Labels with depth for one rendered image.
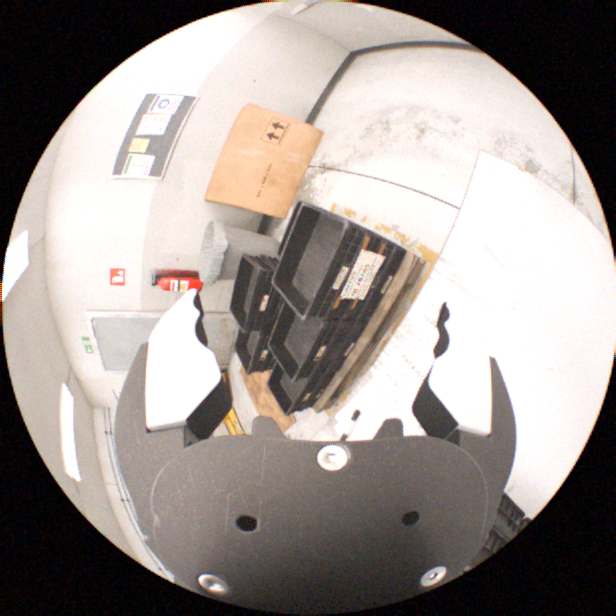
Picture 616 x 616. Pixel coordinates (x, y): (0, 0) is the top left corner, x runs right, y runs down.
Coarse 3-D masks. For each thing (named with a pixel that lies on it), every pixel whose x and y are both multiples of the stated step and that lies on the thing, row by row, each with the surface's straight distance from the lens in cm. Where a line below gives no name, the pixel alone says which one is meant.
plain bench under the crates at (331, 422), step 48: (480, 192) 46; (528, 192) 48; (480, 240) 43; (528, 240) 43; (576, 240) 48; (432, 288) 43; (480, 288) 41; (528, 288) 42; (576, 288) 45; (432, 336) 43; (528, 336) 42; (576, 336) 46; (528, 384) 44; (576, 384) 48; (336, 432) 65; (528, 432) 48; (576, 432) 55; (528, 480) 57
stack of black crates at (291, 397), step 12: (276, 360) 144; (276, 372) 154; (276, 384) 163; (288, 384) 157; (300, 384) 145; (312, 384) 128; (324, 384) 140; (276, 396) 156; (288, 396) 160; (300, 396) 132; (312, 396) 142; (288, 408) 153; (300, 408) 152
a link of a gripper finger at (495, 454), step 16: (496, 368) 9; (496, 384) 9; (496, 400) 8; (496, 416) 8; (512, 416) 8; (464, 432) 7; (496, 432) 7; (512, 432) 8; (464, 448) 6; (480, 448) 7; (496, 448) 7; (512, 448) 8; (480, 464) 7; (496, 464) 7; (512, 464) 8; (496, 480) 7; (496, 496) 7
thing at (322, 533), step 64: (192, 448) 5; (256, 448) 5; (320, 448) 5; (384, 448) 5; (448, 448) 6; (192, 512) 5; (256, 512) 4; (320, 512) 4; (384, 512) 5; (448, 512) 5; (192, 576) 5; (256, 576) 5; (320, 576) 5; (384, 576) 5; (448, 576) 6
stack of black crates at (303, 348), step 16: (288, 304) 115; (288, 320) 122; (304, 320) 117; (320, 320) 92; (336, 320) 98; (352, 320) 106; (368, 320) 116; (272, 336) 124; (288, 336) 129; (304, 336) 117; (320, 336) 95; (336, 336) 103; (352, 336) 114; (272, 352) 125; (288, 352) 129; (304, 352) 118; (320, 352) 106; (336, 352) 115; (288, 368) 119; (304, 368) 110; (320, 368) 119; (336, 368) 132
